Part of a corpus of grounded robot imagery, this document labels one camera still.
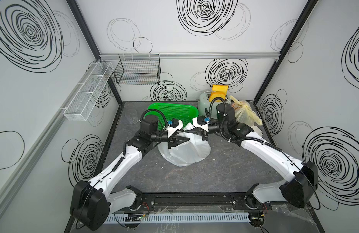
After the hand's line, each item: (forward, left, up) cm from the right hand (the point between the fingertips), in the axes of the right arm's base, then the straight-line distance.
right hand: (186, 129), depth 65 cm
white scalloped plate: (+20, -49, -30) cm, 61 cm away
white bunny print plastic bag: (-1, -1, -21) cm, 21 cm away
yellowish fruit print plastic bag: (+20, -35, -12) cm, 42 cm away
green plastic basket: (+32, 0, -25) cm, 41 cm away
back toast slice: (+44, -23, -12) cm, 51 cm away
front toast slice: (+36, -18, -11) cm, 42 cm away
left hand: (0, 0, -5) cm, 5 cm away
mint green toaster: (+34, -12, -17) cm, 40 cm away
